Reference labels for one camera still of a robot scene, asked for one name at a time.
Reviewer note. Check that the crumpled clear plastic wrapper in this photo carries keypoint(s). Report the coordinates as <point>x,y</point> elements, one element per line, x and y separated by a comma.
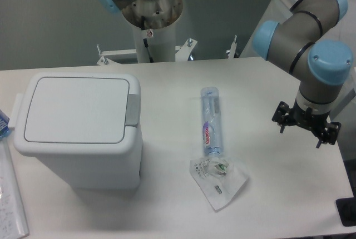
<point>219,178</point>

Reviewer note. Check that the black device at edge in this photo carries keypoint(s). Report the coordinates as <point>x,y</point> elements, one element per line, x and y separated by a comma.
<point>346,210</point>

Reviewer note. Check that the clear plastic water bottle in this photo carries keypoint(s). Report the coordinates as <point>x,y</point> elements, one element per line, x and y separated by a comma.
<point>211,121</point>

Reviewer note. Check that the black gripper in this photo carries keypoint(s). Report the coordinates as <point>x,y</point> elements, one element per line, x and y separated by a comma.
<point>327,133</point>

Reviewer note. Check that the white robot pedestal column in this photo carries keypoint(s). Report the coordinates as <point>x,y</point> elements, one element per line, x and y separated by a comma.
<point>155,20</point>

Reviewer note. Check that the white push-top trash can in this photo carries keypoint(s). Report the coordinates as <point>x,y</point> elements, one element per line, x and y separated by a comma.
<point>85,127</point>

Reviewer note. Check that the blue white box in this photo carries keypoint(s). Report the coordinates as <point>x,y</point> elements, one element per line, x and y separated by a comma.
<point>4,129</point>

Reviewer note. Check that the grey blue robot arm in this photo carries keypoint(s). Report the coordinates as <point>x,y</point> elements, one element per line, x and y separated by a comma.
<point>296,46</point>

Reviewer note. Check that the white metal base frame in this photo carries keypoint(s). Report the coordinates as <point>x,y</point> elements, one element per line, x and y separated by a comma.
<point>149,54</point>

